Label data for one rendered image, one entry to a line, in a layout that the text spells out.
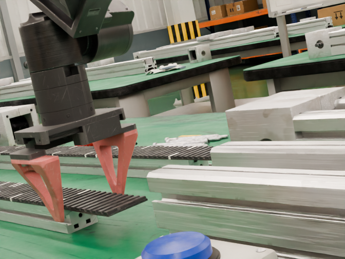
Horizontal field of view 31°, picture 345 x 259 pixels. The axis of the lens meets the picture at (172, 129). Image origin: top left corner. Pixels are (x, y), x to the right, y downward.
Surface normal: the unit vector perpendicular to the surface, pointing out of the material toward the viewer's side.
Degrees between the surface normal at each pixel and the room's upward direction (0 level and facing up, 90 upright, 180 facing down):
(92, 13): 133
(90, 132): 90
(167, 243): 3
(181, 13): 90
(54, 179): 112
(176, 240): 3
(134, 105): 90
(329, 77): 90
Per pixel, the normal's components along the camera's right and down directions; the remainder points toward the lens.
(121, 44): 0.77, 0.45
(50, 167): 0.68, 0.34
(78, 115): 0.55, 0.02
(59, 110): -0.11, 0.18
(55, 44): 0.30, 0.09
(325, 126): -0.73, 0.25
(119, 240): -0.20, -0.97
